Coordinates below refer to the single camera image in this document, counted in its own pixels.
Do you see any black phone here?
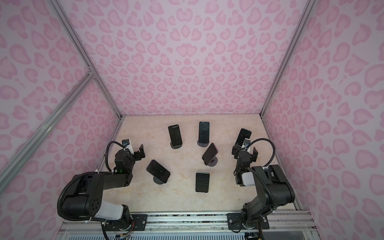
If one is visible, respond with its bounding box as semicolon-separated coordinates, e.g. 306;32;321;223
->
168;125;183;145
235;128;252;147
198;122;210;141
195;172;210;193
146;160;171;184

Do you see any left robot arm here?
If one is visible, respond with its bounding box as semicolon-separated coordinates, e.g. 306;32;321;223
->
57;144;146;231

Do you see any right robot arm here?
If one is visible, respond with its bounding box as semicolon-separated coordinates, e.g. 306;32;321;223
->
229;145;295;233

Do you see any centre pink-edged phone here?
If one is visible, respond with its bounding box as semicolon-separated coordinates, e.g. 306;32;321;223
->
202;143;219;166

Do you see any centre purple stand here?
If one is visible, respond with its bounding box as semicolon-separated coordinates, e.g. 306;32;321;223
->
208;157;218;167

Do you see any back centre dark stand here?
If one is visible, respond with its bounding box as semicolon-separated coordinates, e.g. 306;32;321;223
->
197;139;210;148

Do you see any dark stand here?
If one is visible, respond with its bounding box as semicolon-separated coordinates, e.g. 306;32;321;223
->
153;176;164;185
170;142;183;150
197;139;210;148

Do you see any front left dark stand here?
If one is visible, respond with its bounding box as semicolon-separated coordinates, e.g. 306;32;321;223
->
153;176;164;185

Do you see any back left dark stand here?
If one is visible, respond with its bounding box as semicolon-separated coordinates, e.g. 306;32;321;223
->
170;142;183;150

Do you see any left diagonal aluminium bar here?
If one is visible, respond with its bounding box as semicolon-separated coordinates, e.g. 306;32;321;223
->
1;71;95;193

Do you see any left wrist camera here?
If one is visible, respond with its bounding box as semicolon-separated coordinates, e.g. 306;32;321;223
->
122;139;133;151

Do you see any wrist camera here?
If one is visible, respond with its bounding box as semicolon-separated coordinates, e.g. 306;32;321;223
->
122;139;133;151
242;138;251;150

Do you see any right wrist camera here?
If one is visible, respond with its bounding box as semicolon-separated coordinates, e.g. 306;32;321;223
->
242;138;251;150

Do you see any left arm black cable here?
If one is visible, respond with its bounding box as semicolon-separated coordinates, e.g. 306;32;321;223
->
104;140;126;173

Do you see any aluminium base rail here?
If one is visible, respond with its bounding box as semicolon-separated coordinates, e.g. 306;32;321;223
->
56;210;320;240

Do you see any left corner aluminium post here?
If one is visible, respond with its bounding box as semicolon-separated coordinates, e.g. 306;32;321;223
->
47;0;123;120

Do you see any corner aluminium post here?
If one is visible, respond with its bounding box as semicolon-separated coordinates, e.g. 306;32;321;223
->
47;0;123;120
260;0;319;119

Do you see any right corner aluminium post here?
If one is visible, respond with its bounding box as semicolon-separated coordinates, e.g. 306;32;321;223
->
260;0;319;119

